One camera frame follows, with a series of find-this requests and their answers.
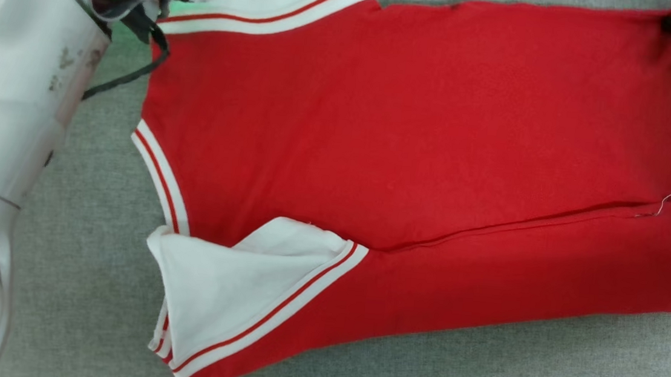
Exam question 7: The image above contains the red and white garment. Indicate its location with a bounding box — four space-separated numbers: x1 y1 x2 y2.
110 0 671 377

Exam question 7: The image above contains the short black camera cable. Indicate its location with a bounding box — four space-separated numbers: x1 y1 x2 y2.
81 15 173 107

